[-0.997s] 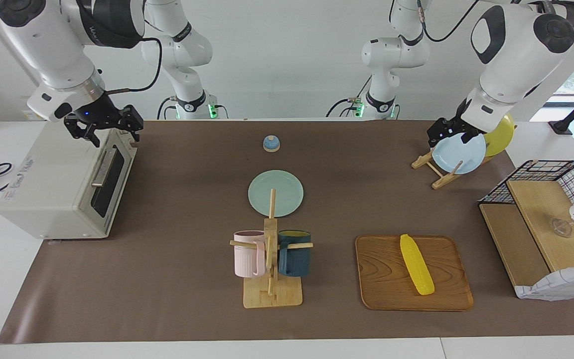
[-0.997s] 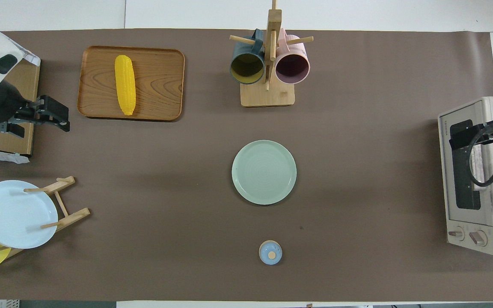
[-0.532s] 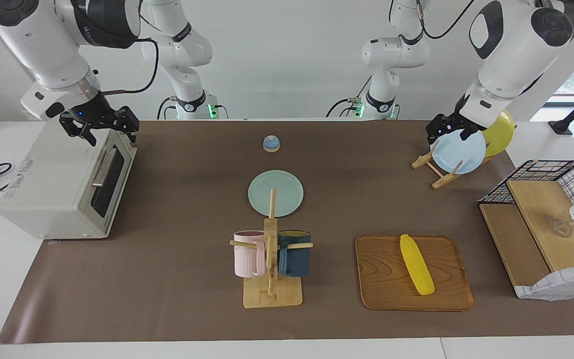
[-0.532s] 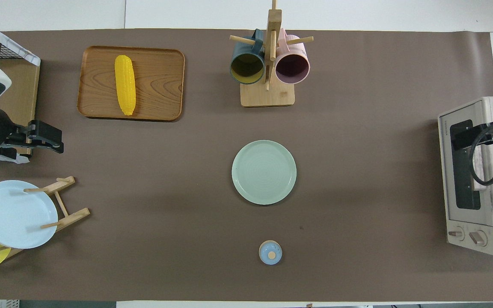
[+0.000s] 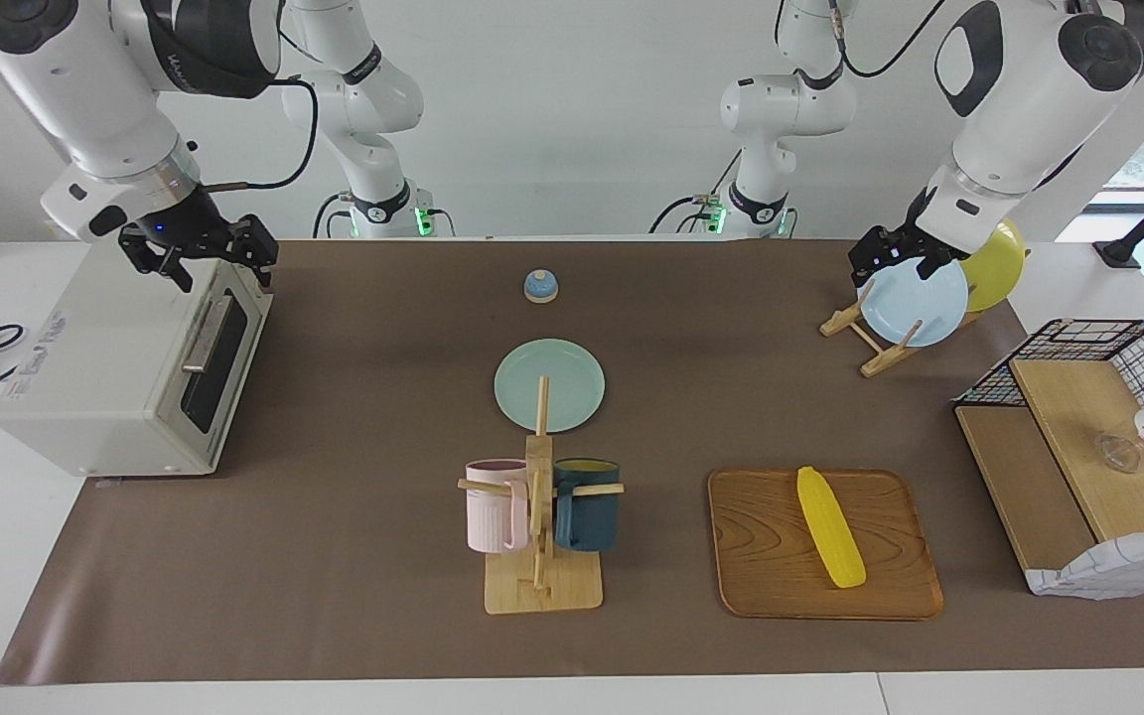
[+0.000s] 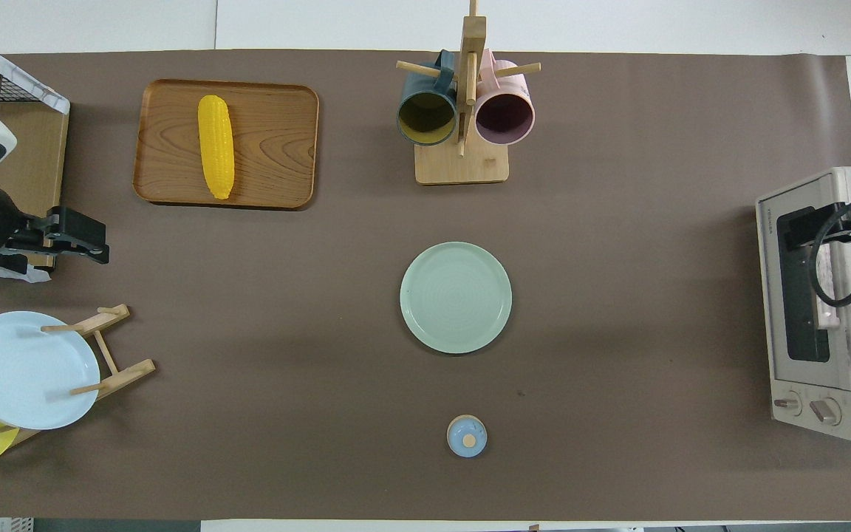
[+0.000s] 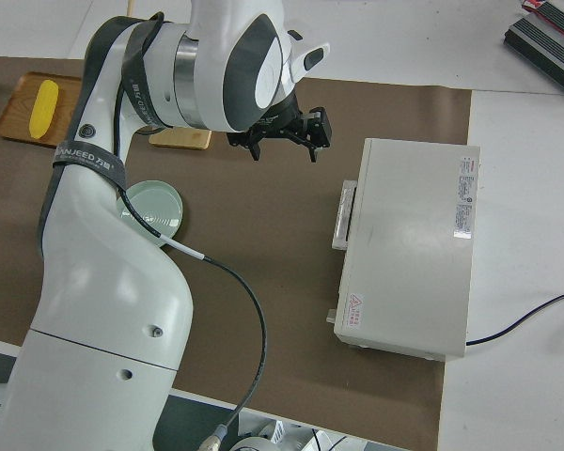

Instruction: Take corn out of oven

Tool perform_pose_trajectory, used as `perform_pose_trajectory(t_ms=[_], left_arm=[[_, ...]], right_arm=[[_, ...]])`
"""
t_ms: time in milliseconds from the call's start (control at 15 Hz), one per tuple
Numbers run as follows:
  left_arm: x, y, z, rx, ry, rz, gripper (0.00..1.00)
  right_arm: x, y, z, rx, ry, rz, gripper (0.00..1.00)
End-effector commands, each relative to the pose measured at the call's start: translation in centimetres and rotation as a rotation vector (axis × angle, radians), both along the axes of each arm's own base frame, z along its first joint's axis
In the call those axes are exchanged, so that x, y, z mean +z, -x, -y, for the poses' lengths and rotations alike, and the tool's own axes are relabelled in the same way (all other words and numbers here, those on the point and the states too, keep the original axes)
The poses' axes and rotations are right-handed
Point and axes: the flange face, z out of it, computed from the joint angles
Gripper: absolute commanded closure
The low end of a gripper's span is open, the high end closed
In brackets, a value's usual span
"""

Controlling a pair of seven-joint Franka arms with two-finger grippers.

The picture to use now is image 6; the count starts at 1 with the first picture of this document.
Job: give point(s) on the yellow corn cob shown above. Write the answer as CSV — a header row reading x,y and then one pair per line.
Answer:
x,y
216,148

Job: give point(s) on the pale green plate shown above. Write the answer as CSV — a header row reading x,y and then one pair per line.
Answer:
x,y
455,298

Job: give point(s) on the beige oven knob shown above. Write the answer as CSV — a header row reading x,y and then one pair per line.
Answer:
x,y
826,411
787,403

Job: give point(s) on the wooden plate rack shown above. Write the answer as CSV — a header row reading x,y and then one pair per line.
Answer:
x,y
119,378

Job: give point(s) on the light blue plate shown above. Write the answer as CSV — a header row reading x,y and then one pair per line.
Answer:
x,y
19,369

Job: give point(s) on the wooden serving tray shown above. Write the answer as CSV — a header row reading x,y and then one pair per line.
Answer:
x,y
278,144

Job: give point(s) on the brown table mat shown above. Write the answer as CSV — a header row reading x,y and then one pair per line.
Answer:
x,y
617,295

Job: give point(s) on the white perforated crate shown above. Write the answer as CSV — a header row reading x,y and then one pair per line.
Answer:
x,y
4,525

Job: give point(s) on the dark blue mug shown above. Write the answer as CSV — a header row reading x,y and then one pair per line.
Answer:
x,y
426,118

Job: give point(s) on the pink mug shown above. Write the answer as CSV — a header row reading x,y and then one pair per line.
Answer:
x,y
504,118

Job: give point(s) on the wooden mug tree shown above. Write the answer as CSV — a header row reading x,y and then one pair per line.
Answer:
x,y
462,166

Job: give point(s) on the small blue cork-lid jar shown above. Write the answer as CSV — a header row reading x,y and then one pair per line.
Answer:
x,y
459,443

